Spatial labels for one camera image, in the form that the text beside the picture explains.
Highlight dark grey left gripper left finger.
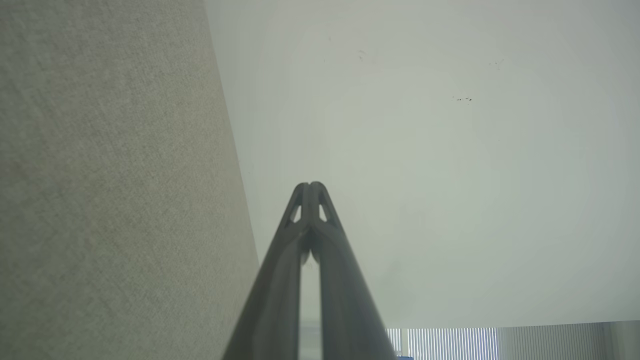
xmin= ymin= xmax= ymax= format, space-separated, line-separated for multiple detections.
xmin=222 ymin=181 xmax=313 ymax=360

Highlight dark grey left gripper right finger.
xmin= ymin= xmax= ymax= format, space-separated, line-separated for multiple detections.
xmin=311 ymin=181 xmax=399 ymax=360

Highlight white vertical window blinds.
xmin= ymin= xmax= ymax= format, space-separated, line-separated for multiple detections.
xmin=385 ymin=320 xmax=640 ymax=360

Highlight grey fabric sofa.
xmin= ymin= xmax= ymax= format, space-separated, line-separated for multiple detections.
xmin=0 ymin=0 xmax=260 ymax=360

